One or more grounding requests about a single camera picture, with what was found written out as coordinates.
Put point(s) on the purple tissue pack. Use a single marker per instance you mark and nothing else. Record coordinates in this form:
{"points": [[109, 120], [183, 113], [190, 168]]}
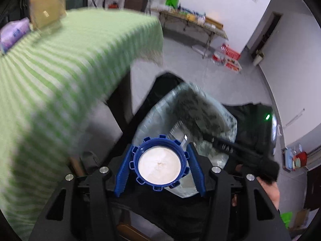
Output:
{"points": [[15, 32]]}

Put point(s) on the yellow thermos jug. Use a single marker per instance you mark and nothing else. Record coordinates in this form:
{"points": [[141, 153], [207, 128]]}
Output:
{"points": [[45, 0]]}

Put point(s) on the person's right hand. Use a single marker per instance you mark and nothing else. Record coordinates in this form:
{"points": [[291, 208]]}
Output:
{"points": [[272, 193]]}

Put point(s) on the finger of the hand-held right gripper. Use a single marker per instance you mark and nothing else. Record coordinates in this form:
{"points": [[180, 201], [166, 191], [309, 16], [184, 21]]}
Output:
{"points": [[204, 137]]}

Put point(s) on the blue bottle cap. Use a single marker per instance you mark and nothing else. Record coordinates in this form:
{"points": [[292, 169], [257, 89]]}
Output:
{"points": [[159, 163]]}

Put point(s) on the green paper bag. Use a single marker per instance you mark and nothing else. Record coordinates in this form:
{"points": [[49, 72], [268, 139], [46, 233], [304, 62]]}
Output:
{"points": [[172, 1]]}

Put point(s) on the white fruit box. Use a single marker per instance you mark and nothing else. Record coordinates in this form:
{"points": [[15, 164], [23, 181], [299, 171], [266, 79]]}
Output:
{"points": [[233, 65]]}

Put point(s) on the thin white rod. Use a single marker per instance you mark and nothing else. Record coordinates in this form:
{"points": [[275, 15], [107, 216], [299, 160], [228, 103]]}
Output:
{"points": [[294, 117]]}

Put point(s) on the table with green checked cloth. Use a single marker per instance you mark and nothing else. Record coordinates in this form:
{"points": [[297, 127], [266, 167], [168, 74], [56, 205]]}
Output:
{"points": [[62, 80]]}

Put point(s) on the black mesh basket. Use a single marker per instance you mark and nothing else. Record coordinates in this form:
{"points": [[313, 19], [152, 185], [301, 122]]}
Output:
{"points": [[163, 80]]}

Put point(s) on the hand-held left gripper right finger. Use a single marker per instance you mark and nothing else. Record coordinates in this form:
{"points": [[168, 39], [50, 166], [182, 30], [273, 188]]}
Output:
{"points": [[198, 178]]}

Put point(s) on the small potted plant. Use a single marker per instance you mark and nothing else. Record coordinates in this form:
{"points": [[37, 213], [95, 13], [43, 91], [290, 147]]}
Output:
{"points": [[257, 60]]}

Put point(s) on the folding table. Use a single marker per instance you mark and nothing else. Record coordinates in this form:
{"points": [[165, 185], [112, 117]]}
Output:
{"points": [[190, 20]]}

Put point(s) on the leaf print plastic bag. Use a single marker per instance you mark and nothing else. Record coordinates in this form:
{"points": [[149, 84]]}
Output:
{"points": [[200, 105]]}

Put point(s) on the red plastic crate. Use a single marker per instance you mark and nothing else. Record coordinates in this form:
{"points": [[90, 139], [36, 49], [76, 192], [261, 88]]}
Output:
{"points": [[230, 51]]}

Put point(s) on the red round container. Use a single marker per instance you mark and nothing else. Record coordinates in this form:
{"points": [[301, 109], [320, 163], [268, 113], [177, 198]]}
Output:
{"points": [[300, 159]]}

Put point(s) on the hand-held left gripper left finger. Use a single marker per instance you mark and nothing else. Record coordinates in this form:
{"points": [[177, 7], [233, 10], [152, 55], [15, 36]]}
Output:
{"points": [[123, 175]]}

